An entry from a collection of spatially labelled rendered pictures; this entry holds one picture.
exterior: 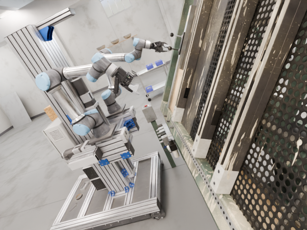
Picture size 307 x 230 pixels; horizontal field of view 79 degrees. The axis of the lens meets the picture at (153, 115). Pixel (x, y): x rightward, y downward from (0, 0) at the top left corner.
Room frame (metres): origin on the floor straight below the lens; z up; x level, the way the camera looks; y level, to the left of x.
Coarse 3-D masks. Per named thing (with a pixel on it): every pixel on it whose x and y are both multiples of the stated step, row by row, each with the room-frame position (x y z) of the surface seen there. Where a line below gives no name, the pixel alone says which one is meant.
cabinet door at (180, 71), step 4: (180, 72) 1.69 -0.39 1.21; (180, 76) 1.66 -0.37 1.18; (176, 80) 1.76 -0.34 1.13; (180, 80) 1.64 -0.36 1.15; (176, 84) 1.73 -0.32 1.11; (176, 88) 1.71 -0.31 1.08; (176, 92) 1.68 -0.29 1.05; (176, 96) 1.65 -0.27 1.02; (172, 100) 1.74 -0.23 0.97; (172, 104) 1.72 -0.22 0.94; (172, 108) 1.68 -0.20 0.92
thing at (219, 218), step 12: (168, 108) 1.76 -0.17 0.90; (180, 132) 1.23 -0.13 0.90; (180, 144) 1.17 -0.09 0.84; (192, 144) 1.04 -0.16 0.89; (192, 168) 0.89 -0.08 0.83; (204, 168) 0.78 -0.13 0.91; (204, 192) 0.70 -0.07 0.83; (216, 204) 0.59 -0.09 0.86; (228, 204) 0.54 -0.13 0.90; (216, 216) 0.56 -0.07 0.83; (240, 216) 0.48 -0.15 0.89; (228, 228) 0.48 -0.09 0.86; (240, 228) 0.43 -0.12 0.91
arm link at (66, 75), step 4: (92, 64) 1.41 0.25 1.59; (52, 68) 1.51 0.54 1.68; (56, 68) 1.51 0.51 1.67; (60, 68) 1.51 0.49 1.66; (64, 68) 1.50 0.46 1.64; (68, 68) 1.50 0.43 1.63; (72, 68) 1.48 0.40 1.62; (76, 68) 1.46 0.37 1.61; (80, 68) 1.44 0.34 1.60; (84, 68) 1.42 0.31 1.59; (88, 68) 1.41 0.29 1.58; (60, 72) 1.49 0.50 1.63; (64, 72) 1.49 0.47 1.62; (68, 72) 1.48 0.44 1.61; (72, 72) 1.46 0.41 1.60; (76, 72) 1.45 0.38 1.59; (80, 72) 1.44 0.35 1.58; (84, 72) 1.42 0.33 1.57; (64, 76) 1.49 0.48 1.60; (68, 76) 1.49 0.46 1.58; (72, 76) 1.48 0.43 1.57; (76, 76) 1.47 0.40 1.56; (80, 76) 1.48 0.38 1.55; (64, 80) 1.53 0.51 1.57
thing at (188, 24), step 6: (192, 6) 1.76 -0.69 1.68; (192, 12) 1.76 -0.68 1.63; (192, 18) 1.76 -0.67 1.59; (186, 24) 1.78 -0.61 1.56; (186, 30) 1.77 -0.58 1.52; (186, 36) 1.77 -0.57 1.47; (186, 42) 1.77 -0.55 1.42; (180, 54) 1.77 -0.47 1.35; (180, 60) 1.77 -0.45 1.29; (180, 66) 1.77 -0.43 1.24; (174, 78) 1.78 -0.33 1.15; (174, 84) 1.77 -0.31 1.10; (168, 102) 1.80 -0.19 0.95
